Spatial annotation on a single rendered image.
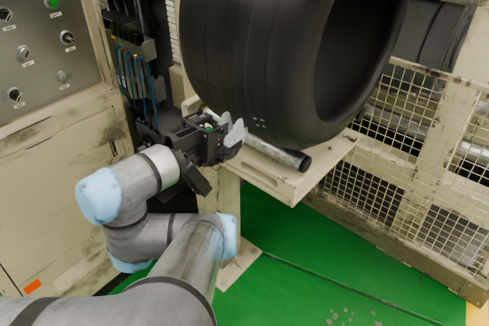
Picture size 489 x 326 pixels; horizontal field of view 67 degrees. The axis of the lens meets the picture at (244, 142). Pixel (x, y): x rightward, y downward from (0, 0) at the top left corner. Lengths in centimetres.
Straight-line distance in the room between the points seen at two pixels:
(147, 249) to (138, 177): 12
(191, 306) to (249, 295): 140
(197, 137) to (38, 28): 62
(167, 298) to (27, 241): 108
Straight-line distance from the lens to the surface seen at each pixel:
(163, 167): 61
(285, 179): 90
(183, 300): 31
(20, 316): 28
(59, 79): 120
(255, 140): 93
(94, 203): 57
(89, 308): 28
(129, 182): 59
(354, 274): 182
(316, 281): 177
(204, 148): 67
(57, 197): 131
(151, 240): 63
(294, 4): 62
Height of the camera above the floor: 149
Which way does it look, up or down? 39 degrees down
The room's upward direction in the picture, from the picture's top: straight up
